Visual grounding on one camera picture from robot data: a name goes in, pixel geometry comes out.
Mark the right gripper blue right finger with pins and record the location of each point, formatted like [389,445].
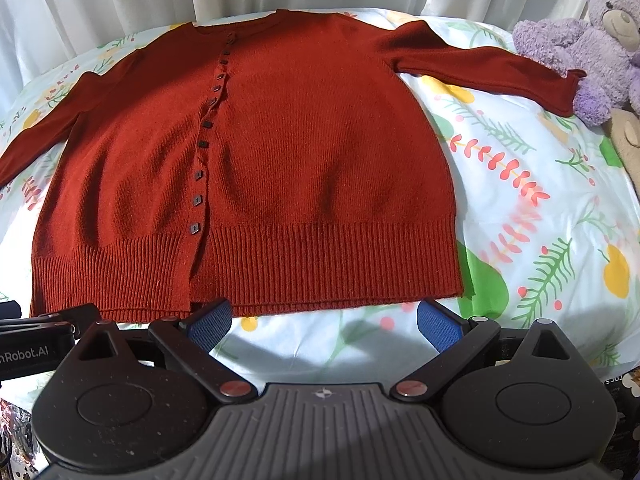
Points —
[462,345]

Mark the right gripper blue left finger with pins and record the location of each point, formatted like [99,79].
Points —
[187,343]

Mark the red knit cardigan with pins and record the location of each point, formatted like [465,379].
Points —
[281,163]

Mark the beige plush toy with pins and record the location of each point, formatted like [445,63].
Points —
[624,132]

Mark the purple teddy bear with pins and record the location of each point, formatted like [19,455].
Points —
[605,46]

